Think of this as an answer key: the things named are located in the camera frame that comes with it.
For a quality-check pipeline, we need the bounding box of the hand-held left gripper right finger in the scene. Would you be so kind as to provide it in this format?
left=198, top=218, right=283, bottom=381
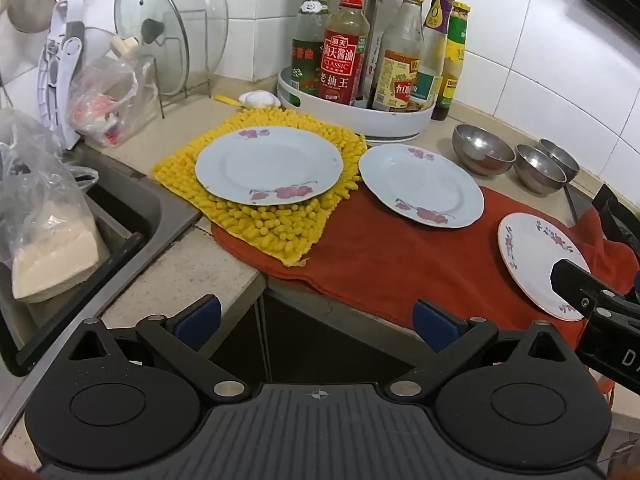
left=386, top=298, right=573, bottom=402

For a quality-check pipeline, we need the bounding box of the bottle with green yellow label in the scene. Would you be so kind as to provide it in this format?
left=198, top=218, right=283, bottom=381
left=431, top=1, right=472, bottom=122

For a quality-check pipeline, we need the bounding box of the black grinder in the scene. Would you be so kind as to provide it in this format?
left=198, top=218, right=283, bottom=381
left=357, top=0, right=391, bottom=106

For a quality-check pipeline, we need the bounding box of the white lid with beige knob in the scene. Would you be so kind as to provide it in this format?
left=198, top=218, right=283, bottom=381
left=80, top=26, right=138, bottom=73

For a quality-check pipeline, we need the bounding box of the white rotating condiment rack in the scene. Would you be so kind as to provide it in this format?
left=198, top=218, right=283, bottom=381
left=277, top=0, right=453, bottom=142

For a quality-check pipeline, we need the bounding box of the yellow chenille mat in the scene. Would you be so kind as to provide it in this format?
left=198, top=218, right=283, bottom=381
left=151, top=110, right=368, bottom=268

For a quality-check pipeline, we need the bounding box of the bottle with purple label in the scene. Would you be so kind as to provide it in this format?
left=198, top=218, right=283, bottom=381
left=410, top=0, right=456, bottom=111

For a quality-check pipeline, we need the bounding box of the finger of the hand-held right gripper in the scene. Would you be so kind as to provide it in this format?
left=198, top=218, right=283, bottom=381
left=592, top=184, right=640, bottom=261
left=550, top=258, right=640, bottom=321

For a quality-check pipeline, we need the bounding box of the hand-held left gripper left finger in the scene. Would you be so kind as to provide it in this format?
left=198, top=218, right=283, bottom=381
left=67, top=294, right=250, bottom=402

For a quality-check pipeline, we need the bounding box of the clear bag with red-white contents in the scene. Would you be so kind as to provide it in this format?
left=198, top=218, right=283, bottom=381
left=67, top=55, right=156, bottom=148

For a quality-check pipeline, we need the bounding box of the dark base cabinet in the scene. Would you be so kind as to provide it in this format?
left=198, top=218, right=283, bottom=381
left=210, top=280, right=426, bottom=386

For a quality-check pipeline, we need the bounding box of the yellow-capped bottle orange label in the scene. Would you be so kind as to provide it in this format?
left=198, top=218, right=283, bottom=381
left=371, top=0, right=427, bottom=112

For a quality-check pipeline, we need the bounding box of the plastic bag of white powder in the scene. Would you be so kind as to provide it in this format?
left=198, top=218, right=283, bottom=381
left=0, top=107, right=111, bottom=303

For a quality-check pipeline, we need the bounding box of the stainless steel sink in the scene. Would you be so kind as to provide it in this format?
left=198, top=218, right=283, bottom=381
left=0, top=152, right=203, bottom=378

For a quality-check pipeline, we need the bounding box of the small white floral plate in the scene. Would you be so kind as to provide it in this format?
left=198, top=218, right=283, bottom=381
left=497, top=212, right=593, bottom=322

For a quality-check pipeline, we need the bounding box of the glass lid with black knob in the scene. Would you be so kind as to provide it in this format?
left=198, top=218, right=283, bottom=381
left=114, top=0, right=192, bottom=97

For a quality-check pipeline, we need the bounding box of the clear bottle green label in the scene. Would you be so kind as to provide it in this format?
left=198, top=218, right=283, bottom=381
left=291, top=0, right=331, bottom=96

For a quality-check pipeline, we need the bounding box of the metal wire lid rack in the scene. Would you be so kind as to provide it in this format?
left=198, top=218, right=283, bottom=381
left=152, top=7, right=213, bottom=120

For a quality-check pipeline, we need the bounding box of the red-orange towel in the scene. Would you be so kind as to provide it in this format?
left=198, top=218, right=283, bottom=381
left=211, top=185, right=640, bottom=346

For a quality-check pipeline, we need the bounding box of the dark sauce bottle red label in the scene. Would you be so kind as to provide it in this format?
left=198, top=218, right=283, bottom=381
left=317, top=0, right=371, bottom=107

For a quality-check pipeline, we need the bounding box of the medium white floral plate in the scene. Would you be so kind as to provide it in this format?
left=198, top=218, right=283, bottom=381
left=358, top=144, right=485, bottom=229

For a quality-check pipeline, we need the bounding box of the large stainless steel bowl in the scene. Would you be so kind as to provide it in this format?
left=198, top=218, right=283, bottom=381
left=452, top=124, right=517, bottom=177

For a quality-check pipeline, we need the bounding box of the white plastic kitchen gadget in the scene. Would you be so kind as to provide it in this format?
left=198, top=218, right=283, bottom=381
left=37, top=0, right=86, bottom=151

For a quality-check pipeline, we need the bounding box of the large white floral plate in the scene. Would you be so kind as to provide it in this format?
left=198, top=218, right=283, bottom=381
left=194, top=126, right=345, bottom=206

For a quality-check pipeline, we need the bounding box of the small stainless steel bowl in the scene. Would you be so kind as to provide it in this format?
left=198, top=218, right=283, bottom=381
left=535, top=138, right=581, bottom=178
left=514, top=144, right=568, bottom=196

